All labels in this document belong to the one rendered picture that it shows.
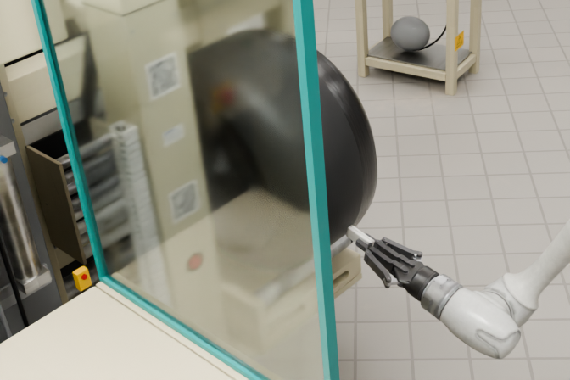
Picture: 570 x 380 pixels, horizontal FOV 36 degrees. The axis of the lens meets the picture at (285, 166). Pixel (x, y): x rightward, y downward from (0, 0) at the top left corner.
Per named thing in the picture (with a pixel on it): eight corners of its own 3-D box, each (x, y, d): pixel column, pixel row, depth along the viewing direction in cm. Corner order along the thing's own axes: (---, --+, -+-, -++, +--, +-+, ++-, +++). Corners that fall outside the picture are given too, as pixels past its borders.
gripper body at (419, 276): (445, 267, 192) (412, 244, 196) (422, 287, 187) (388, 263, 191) (438, 289, 197) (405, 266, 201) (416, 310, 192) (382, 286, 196)
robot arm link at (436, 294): (444, 301, 183) (421, 285, 186) (435, 328, 189) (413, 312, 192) (468, 279, 189) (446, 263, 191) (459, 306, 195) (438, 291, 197)
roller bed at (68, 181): (84, 265, 221) (58, 164, 205) (51, 243, 230) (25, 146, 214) (145, 228, 232) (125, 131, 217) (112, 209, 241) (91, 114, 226)
